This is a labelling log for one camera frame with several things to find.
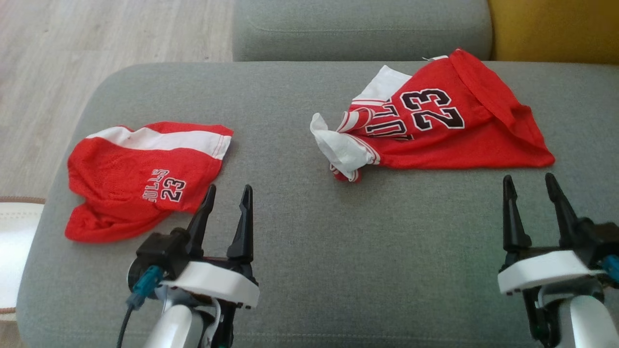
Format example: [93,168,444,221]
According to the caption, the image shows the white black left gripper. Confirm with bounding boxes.
[160,184,260,348]

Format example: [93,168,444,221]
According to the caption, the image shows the grey sofa seat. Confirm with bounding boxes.
[16,60,619,348]

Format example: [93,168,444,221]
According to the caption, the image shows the white laundry basket brown rim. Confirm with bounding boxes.
[0,197,46,316]

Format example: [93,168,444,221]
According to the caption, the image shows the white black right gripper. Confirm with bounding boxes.
[498,173,605,348]

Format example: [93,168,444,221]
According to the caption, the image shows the grey sofa back cushion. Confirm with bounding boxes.
[232,0,493,62]

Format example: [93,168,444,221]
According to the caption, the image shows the red white Bulls shorts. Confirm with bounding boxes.
[64,121,234,243]

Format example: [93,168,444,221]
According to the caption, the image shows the yellow cushion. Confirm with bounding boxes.
[487,0,619,66]

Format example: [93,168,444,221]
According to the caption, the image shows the red Bulls 23 jersey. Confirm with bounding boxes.
[309,48,556,183]

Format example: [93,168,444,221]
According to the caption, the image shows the left black cable teal plug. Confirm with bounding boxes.
[116,265,165,348]

